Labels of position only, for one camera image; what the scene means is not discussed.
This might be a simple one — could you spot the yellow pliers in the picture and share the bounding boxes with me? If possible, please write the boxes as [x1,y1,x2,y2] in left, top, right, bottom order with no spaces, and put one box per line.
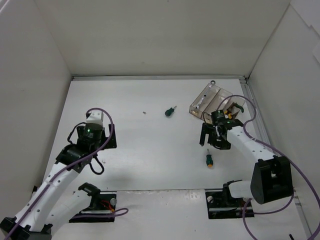
[224,105,234,120]

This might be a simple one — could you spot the green orange screwdriver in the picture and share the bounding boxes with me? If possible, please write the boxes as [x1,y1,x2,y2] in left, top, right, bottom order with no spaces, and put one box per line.
[205,149,214,168]

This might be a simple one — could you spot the green handled cutters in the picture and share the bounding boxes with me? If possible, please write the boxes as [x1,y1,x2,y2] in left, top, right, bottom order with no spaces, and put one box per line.
[231,102,245,113]

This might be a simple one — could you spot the large silver ratchet wrench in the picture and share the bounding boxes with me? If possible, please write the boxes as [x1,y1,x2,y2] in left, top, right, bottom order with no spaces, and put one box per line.
[195,80,216,110]

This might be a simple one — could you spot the stubby green screwdriver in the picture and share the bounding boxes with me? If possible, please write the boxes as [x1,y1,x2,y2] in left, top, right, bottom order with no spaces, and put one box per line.
[164,106,177,118]

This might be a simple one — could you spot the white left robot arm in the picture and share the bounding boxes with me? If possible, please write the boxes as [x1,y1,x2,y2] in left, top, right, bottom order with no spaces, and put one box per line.
[0,107,117,240]

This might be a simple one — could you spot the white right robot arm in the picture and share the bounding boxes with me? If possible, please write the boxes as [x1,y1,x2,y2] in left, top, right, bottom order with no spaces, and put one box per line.
[199,110,294,206]

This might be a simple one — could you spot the clear bin middle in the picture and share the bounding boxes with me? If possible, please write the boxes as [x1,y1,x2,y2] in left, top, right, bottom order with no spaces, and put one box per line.
[201,88,232,120]

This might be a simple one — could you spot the clear bin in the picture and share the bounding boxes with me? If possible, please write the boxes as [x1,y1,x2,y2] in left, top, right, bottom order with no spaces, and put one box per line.
[201,88,232,120]
[223,96,245,120]
[189,80,221,119]

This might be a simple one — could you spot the clear bin right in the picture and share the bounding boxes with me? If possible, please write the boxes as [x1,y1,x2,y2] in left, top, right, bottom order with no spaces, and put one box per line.
[223,96,245,120]

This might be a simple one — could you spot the clear bin left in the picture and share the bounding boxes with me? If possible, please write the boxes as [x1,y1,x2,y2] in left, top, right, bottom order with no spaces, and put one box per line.
[189,80,221,119]

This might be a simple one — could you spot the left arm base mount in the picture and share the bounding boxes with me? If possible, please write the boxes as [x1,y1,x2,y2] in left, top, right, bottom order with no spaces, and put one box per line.
[69,191,117,223]

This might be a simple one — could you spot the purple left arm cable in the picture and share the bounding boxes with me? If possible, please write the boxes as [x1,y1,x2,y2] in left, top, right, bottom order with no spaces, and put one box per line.
[4,107,130,240]

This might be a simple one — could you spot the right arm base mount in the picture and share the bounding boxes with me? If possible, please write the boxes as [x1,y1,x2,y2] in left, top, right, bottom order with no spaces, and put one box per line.
[205,188,246,220]

